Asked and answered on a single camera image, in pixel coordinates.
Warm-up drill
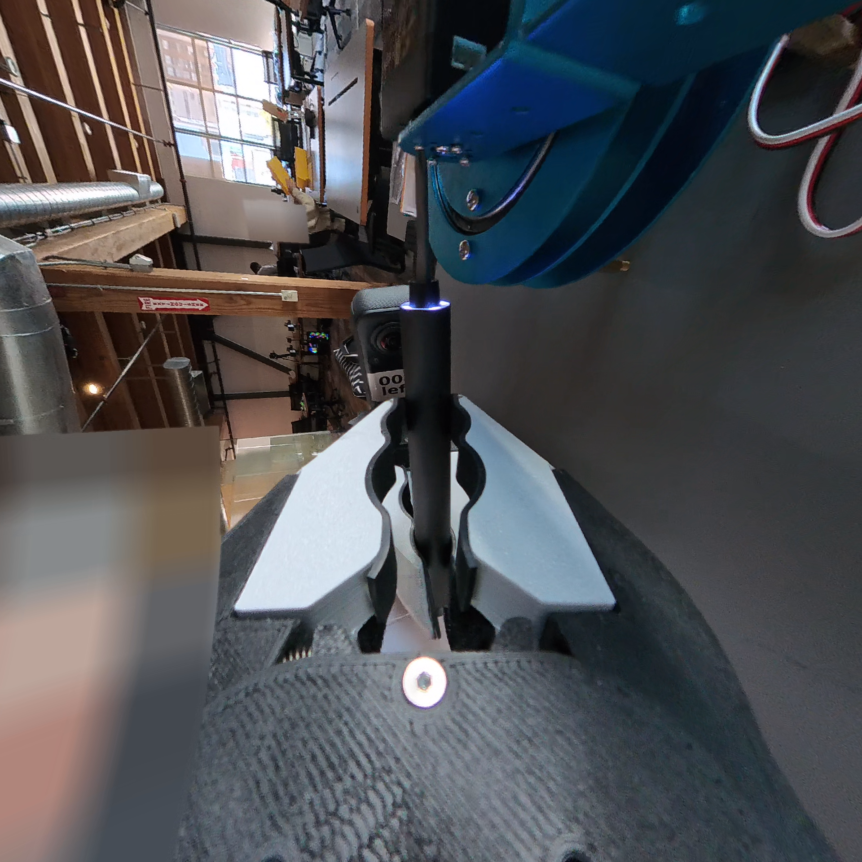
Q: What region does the long round metal duct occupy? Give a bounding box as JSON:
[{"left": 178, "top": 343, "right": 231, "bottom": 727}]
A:
[{"left": 0, "top": 172, "right": 166, "bottom": 228}]

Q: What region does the small metal duct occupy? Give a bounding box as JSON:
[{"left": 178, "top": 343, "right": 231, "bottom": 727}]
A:
[{"left": 163, "top": 357, "right": 204, "bottom": 427}]

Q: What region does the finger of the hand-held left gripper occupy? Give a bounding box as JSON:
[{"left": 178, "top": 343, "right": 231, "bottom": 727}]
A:
[
  {"left": 440, "top": 497, "right": 474, "bottom": 610},
  {"left": 381, "top": 463, "right": 443, "bottom": 641}
]

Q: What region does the yellow box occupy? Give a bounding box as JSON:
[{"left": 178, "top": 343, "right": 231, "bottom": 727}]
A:
[{"left": 266, "top": 148, "right": 314, "bottom": 189}]

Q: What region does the multi-pane window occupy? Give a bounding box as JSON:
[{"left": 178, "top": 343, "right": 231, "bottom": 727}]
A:
[{"left": 158, "top": 30, "right": 280, "bottom": 184}]

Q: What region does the black white striped cloth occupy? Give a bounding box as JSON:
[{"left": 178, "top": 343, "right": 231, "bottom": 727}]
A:
[{"left": 333, "top": 337, "right": 370, "bottom": 400}]

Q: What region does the black tension rod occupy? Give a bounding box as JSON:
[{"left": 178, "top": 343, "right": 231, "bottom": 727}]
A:
[{"left": 0, "top": 77, "right": 183, "bottom": 145}]

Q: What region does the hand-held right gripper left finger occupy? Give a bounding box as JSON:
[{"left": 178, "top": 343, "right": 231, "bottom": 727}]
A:
[{"left": 233, "top": 397, "right": 406, "bottom": 632}]

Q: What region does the dark grey desk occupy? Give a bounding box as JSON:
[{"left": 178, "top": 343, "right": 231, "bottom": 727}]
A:
[{"left": 434, "top": 13, "right": 862, "bottom": 862}]

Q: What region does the large metal duct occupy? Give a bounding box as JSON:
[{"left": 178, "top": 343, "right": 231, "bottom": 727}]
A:
[{"left": 0, "top": 239, "right": 82, "bottom": 435}]

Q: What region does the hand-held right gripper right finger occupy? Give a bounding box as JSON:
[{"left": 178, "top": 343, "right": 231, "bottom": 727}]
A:
[{"left": 449, "top": 394, "right": 618, "bottom": 632}]

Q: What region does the blue metal toy robot arm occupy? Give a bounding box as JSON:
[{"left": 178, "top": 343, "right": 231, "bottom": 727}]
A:
[{"left": 397, "top": 0, "right": 862, "bottom": 290}]

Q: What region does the red white servo cable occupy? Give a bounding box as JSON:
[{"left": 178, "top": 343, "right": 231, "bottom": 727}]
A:
[{"left": 748, "top": 34, "right": 862, "bottom": 238}]

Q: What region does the grey table with orange edge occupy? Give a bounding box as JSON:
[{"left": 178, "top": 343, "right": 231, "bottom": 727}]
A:
[{"left": 322, "top": 19, "right": 376, "bottom": 226}]

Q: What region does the wooden beam with red sign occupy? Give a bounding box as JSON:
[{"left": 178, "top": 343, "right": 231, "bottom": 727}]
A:
[{"left": 40, "top": 266, "right": 378, "bottom": 317}]

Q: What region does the black electric screwdriver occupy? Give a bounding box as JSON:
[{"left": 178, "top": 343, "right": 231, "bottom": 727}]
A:
[{"left": 400, "top": 145, "right": 455, "bottom": 560}]

